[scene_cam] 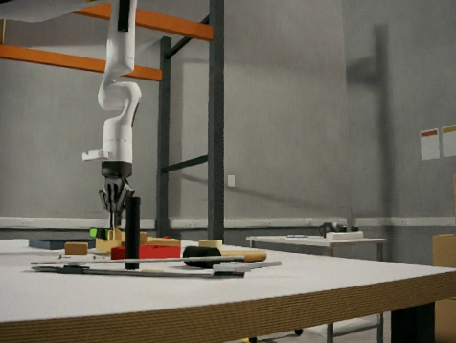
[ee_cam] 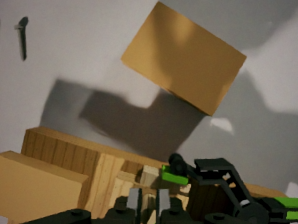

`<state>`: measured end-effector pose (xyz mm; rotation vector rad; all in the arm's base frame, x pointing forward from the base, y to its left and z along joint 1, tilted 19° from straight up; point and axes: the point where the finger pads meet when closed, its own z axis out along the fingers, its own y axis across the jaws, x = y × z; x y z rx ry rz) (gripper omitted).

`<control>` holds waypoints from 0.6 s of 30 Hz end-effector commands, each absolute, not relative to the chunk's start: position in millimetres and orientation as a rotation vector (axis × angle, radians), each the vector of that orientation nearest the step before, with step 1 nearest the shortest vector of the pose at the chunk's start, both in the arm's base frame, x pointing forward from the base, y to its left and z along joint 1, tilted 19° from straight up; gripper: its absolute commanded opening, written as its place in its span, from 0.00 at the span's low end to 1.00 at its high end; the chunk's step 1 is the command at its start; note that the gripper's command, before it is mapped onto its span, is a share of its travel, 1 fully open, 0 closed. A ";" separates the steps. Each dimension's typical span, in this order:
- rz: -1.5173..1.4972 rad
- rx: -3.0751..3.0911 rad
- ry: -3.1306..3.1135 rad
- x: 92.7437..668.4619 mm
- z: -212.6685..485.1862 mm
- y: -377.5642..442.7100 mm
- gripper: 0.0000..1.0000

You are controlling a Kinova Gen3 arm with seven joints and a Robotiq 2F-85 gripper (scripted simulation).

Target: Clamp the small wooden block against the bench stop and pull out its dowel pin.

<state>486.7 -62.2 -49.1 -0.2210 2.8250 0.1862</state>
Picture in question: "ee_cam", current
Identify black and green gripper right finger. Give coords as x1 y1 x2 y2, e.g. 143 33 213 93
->
155 189 253 224

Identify light wooden dowel pin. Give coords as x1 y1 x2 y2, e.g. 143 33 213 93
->
141 193 156 224

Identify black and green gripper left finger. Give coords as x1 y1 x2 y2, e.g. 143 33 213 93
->
21 188 142 224

